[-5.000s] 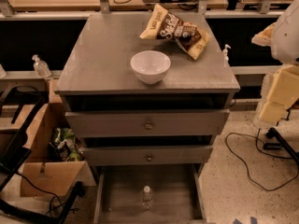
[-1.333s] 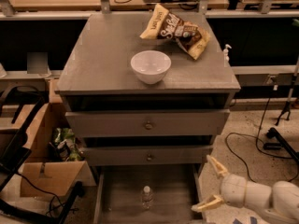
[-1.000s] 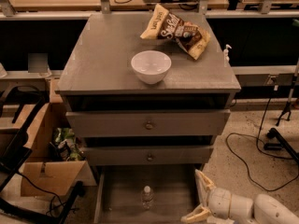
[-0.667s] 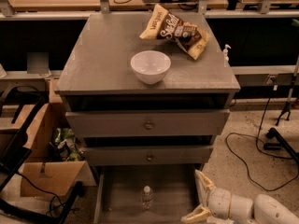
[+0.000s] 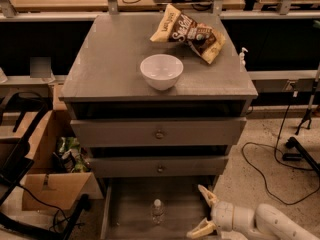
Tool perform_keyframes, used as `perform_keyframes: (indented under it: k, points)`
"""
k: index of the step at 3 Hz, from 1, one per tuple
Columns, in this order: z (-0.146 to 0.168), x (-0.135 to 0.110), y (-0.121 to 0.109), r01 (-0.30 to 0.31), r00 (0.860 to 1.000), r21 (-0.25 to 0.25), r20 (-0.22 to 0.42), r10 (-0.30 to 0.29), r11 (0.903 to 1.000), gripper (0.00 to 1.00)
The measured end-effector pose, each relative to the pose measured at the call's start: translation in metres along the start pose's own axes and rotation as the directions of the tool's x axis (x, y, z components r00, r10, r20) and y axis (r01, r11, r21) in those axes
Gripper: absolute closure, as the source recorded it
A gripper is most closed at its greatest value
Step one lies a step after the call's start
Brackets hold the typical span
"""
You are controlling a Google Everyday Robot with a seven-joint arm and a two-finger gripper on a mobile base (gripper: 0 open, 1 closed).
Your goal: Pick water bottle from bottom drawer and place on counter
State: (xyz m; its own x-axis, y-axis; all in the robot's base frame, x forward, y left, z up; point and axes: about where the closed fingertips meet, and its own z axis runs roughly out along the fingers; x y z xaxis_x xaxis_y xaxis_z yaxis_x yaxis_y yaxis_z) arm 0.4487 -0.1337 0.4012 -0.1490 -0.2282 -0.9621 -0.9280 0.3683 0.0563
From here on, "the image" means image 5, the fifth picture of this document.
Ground clear plastic water bottle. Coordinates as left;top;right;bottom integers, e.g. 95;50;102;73
152;199;164;225

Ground black tripod stand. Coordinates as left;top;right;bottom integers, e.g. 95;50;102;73
295;64;320;135

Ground white ceramic bowl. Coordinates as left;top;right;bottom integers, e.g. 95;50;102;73
140;54;184;91

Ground black floor cable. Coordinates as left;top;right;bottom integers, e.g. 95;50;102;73
240;82;320;206

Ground grey middle drawer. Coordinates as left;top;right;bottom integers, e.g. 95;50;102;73
89;156;228;178

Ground small white pump bottle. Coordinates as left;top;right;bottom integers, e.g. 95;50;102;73
239;47;248;66

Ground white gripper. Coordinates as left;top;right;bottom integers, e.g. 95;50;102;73
186;185;255;239

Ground brown yellow chip bag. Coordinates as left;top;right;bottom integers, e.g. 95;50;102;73
150;4;226;64

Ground black base bar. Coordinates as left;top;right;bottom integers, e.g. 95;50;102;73
282;137;320;177

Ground grey top drawer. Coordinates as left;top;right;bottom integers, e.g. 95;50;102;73
71;117;246;148

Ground open cardboard box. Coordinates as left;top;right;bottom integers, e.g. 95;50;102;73
5;94;103;211

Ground grey open bottom drawer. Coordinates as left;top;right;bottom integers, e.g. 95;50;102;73
100;176;215;240

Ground green snack bags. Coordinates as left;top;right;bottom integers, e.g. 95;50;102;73
53;137;90;173

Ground grey drawer cabinet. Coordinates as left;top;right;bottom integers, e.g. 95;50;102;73
60;13;257;178

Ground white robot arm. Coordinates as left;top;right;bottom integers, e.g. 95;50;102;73
187;185;320;240

